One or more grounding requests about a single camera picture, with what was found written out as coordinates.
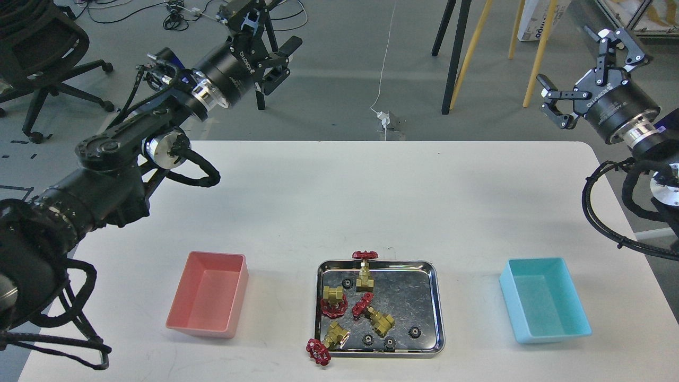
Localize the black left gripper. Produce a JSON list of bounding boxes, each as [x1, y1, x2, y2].
[[193, 1, 303, 111]]

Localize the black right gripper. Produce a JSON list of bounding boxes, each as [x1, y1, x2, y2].
[[536, 25, 661, 145]]

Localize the brass valve red handle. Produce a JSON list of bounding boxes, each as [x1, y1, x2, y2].
[[320, 285, 349, 319], [305, 320, 350, 367], [352, 251, 379, 293], [352, 292, 395, 338]]

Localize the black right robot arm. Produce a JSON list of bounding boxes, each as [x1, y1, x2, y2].
[[536, 27, 678, 261]]

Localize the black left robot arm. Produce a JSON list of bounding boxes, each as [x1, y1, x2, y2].
[[2, 1, 302, 370]]

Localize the white cardboard box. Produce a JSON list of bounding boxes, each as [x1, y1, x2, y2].
[[517, 0, 571, 42]]

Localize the blue plastic box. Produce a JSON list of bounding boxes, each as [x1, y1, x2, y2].
[[499, 258, 592, 345]]

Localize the pink plastic box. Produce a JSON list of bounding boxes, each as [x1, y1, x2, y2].
[[165, 251, 248, 339]]

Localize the yellow wooden easel legs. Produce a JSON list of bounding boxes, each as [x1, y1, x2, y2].
[[449, 0, 559, 111]]

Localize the black tripod stand right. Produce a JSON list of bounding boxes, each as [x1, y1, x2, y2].
[[431, 1, 472, 115]]

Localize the black office chair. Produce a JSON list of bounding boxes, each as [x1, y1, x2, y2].
[[1, 1, 114, 144]]

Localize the steel tray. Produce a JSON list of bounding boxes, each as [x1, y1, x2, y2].
[[312, 259, 445, 358]]

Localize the floor cable bundle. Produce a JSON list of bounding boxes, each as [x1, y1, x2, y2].
[[69, 0, 308, 32]]

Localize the aluminium frame cart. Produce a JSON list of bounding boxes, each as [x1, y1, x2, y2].
[[596, 1, 678, 39]]

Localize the white power cable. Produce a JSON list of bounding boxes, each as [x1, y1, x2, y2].
[[370, 0, 398, 141]]

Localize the brass valve top red handle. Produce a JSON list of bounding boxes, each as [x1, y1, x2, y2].
[[352, 251, 379, 293]]

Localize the brass valve bottom red handle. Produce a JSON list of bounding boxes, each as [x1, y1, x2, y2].
[[305, 320, 350, 367]]

